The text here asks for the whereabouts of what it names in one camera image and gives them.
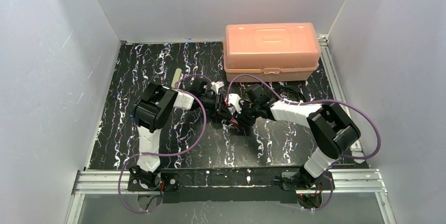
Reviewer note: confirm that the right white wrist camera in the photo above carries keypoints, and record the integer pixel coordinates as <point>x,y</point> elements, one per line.
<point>233,103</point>

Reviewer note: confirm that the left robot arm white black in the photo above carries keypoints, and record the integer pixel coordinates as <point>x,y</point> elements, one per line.
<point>152,112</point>

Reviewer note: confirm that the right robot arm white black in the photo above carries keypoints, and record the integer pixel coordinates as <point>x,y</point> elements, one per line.
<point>332,128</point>

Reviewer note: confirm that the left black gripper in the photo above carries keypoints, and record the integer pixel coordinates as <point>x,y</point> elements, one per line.
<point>221,107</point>

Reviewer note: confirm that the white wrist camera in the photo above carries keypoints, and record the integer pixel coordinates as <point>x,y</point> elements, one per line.
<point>216,86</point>
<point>233,103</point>

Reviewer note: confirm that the beige stapler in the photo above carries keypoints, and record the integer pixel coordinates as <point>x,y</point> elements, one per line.
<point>177,78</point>

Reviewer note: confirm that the orange plastic toolbox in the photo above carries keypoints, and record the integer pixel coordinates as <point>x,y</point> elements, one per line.
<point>281,52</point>

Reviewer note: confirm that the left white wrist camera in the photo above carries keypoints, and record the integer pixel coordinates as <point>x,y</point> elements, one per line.
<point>216,86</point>

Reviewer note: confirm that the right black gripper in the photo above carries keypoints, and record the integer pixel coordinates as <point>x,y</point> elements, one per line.
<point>246,111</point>

